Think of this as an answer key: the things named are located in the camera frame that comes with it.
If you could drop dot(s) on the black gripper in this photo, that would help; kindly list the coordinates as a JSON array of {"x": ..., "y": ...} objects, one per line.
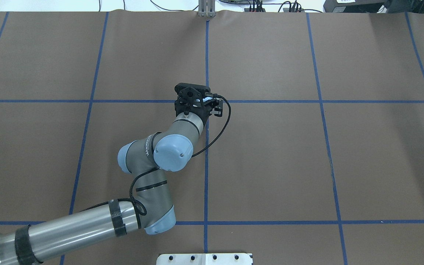
[{"x": 204, "y": 115}]

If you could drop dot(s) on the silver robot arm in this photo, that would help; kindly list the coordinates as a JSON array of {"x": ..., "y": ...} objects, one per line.
[{"x": 146, "y": 206}]

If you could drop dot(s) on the aluminium frame post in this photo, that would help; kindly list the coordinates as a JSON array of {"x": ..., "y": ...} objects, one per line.
[{"x": 206, "y": 8}]

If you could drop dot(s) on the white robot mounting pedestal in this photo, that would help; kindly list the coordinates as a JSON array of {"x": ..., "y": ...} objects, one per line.
[{"x": 205, "y": 259}]

